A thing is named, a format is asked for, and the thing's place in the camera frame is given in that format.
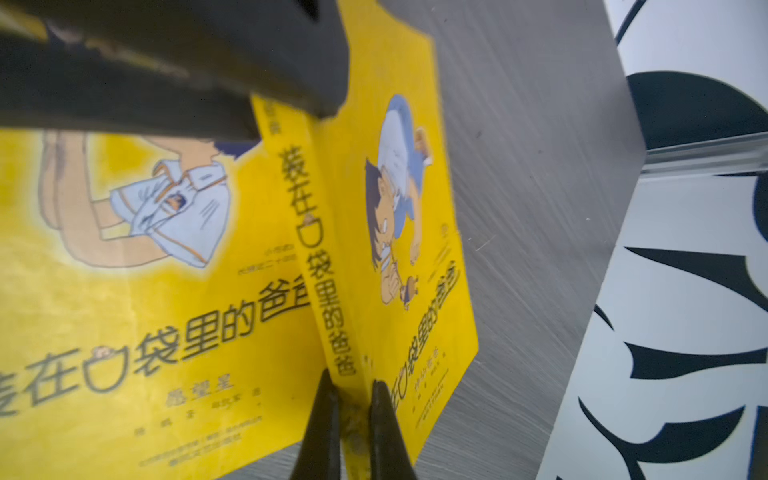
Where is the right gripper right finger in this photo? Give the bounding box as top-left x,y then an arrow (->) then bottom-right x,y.
369,380 -> 418,480

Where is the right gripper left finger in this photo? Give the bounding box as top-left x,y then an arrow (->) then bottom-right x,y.
289,370 -> 341,480

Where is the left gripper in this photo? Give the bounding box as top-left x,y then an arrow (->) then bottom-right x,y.
1,1 -> 350,141

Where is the yellow book with figure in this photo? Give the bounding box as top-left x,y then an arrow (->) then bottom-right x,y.
253,1 -> 478,479

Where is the yellow book under blue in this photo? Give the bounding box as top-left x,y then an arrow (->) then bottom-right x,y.
0,0 -> 328,480

